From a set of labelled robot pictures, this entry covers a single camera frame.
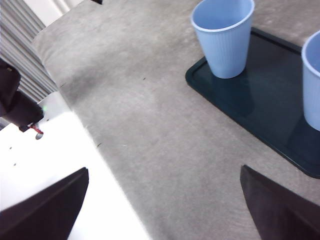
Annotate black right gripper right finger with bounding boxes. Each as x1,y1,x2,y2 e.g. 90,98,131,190
240,164,320,240

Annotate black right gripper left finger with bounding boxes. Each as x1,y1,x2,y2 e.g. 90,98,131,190
0,166,90,240

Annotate blue ribbed cup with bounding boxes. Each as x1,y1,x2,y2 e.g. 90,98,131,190
190,0,256,80
300,29,320,132

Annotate dark blue tray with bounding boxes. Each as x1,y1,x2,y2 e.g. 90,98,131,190
185,26,320,180

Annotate grey ribbed panel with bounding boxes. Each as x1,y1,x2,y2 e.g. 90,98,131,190
0,0,60,101

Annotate black device with red cable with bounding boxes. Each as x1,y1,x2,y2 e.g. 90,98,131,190
0,58,45,135

